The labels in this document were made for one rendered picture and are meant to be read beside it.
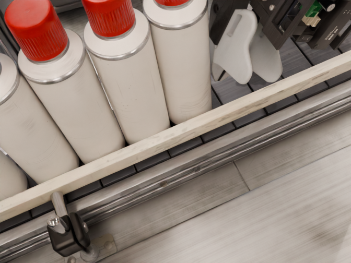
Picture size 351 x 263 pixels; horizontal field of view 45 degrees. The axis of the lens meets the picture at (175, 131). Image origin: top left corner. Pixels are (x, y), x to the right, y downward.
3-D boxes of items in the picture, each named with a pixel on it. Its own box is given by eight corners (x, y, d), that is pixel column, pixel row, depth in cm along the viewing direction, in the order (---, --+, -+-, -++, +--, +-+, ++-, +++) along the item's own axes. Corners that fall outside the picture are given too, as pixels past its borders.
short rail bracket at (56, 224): (82, 272, 45) (39, 243, 34) (73, 247, 46) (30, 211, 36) (110, 259, 45) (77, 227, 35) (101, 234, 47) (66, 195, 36)
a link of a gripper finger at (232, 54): (213, 116, 40) (264, 41, 33) (186, 71, 43) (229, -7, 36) (238, 114, 42) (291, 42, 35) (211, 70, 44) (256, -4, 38)
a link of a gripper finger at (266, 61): (238, 114, 42) (291, 42, 35) (211, 70, 44) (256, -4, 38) (261, 111, 43) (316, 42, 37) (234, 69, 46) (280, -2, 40)
